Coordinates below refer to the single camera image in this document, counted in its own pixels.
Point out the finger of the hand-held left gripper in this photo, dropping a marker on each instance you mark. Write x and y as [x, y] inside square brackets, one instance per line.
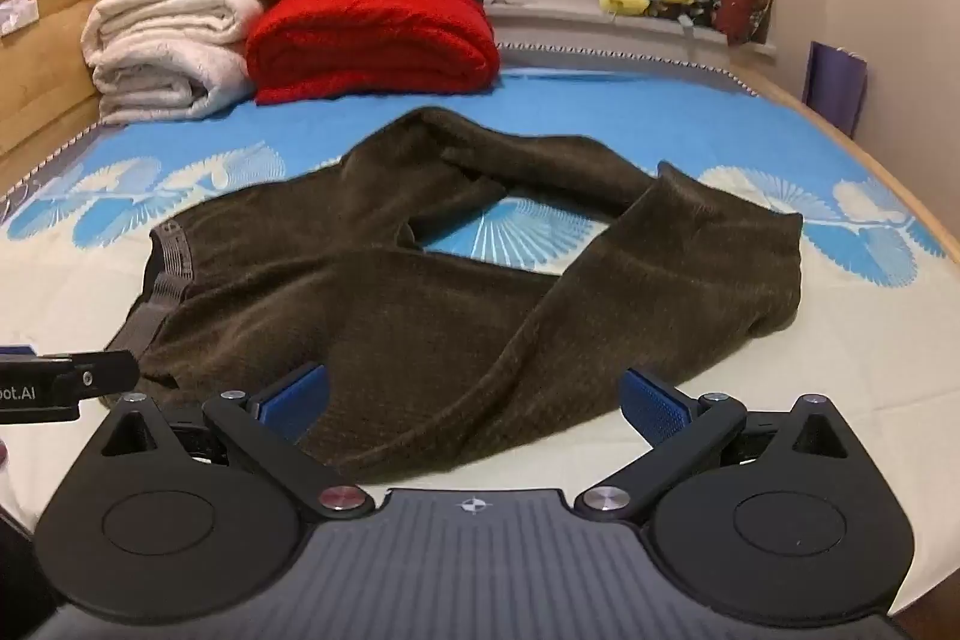
[105, 374]

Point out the cream folded blanket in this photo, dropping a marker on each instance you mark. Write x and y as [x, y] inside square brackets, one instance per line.
[165, 48]

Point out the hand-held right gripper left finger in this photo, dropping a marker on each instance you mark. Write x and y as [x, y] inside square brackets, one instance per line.
[296, 400]

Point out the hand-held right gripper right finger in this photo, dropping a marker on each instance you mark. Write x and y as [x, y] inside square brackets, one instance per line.
[656, 407]

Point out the white wall socket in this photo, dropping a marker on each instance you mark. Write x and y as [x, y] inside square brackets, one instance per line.
[16, 16]

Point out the white windowsill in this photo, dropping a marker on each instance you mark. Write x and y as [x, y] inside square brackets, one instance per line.
[585, 29]

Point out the wooden headboard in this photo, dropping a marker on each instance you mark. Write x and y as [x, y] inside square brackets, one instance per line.
[45, 70]

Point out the blue white printed bed sheet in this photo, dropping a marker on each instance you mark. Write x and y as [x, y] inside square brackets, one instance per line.
[675, 108]

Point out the wooden bed frame rail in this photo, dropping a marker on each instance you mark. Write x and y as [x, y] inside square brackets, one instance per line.
[885, 168]

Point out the red folded blanket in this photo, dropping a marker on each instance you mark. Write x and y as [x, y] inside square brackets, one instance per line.
[375, 40]

